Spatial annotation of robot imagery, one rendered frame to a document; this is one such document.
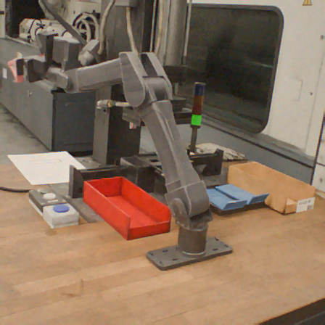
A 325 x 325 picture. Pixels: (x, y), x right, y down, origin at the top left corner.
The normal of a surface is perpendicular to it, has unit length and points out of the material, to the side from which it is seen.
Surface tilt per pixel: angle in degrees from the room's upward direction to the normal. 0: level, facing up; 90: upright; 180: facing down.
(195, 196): 55
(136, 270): 0
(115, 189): 90
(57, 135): 90
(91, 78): 91
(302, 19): 90
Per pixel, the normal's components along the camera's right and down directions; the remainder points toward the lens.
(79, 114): 0.49, 0.30
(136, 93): -0.67, 0.15
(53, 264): 0.10, -0.95
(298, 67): -0.87, 0.07
